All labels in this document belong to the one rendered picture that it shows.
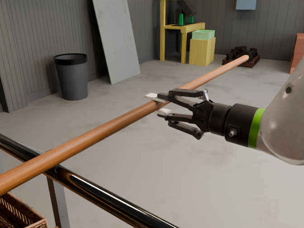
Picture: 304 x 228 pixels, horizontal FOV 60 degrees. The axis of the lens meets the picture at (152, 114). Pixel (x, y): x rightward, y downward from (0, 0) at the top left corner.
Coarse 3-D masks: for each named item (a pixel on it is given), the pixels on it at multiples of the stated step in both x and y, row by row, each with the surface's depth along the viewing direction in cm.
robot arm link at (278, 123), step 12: (300, 60) 44; (300, 72) 41; (288, 84) 42; (300, 84) 40; (276, 96) 43; (288, 96) 41; (300, 96) 39; (276, 108) 41; (288, 108) 40; (300, 108) 39; (264, 120) 43; (276, 120) 40; (288, 120) 39; (300, 120) 38; (264, 132) 43; (276, 132) 40; (288, 132) 39; (300, 132) 38; (276, 144) 41; (288, 144) 39; (300, 144) 39; (288, 156) 41; (300, 156) 40
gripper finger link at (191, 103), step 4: (168, 96) 68; (176, 96) 69; (168, 100) 69; (172, 100) 68; (176, 100) 67; (180, 100) 67; (184, 100) 67; (188, 100) 67; (180, 104) 67; (184, 104) 66; (188, 104) 65; (192, 104) 66; (188, 108) 66; (192, 108) 65; (196, 108) 64; (196, 112) 64; (200, 112) 63; (204, 112) 63
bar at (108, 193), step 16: (0, 144) 58; (16, 144) 56; (0, 160) 128; (48, 176) 49; (64, 176) 47; (80, 176) 46; (64, 192) 102; (80, 192) 44; (96, 192) 43; (112, 192) 43; (64, 208) 104; (112, 208) 40; (128, 208) 39; (64, 224) 106; (144, 224) 37; (160, 224) 36
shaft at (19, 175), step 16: (208, 80) 95; (128, 112) 63; (144, 112) 66; (96, 128) 55; (112, 128) 57; (64, 144) 49; (80, 144) 51; (32, 160) 44; (48, 160) 46; (64, 160) 48; (0, 176) 40; (16, 176) 41; (32, 176) 43; (0, 192) 39
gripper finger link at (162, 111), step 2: (160, 108) 74; (162, 108) 74; (156, 110) 72; (158, 110) 72; (160, 110) 72; (162, 110) 72; (164, 110) 72; (166, 110) 72; (168, 110) 72; (170, 110) 72; (154, 112) 72; (156, 112) 72; (158, 112) 72; (160, 112) 71; (162, 112) 71; (164, 112) 71; (166, 112) 71; (168, 112) 71; (170, 112) 72; (162, 114) 71; (164, 114) 71; (166, 114) 71
